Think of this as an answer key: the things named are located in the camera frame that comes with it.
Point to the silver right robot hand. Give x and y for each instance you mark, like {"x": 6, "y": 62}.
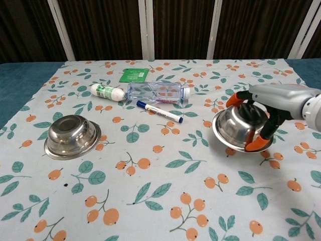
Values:
{"x": 278, "y": 100}

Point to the metal bowl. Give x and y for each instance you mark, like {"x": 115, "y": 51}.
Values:
{"x": 235, "y": 125}
{"x": 70, "y": 136}

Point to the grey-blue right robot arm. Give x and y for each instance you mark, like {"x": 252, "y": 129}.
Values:
{"x": 313, "y": 113}

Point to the white marker blue cap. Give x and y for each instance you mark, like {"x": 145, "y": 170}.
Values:
{"x": 160, "y": 113}

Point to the clear plastic water bottle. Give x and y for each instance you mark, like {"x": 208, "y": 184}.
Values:
{"x": 155, "y": 92}

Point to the floral tablecloth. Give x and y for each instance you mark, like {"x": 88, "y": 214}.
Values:
{"x": 160, "y": 180}

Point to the green foil packet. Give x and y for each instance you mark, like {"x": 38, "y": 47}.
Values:
{"x": 134, "y": 74}

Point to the small white green-label bottle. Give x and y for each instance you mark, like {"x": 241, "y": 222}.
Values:
{"x": 106, "y": 92}

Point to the dark folding screen white frame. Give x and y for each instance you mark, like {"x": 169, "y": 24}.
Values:
{"x": 146, "y": 30}

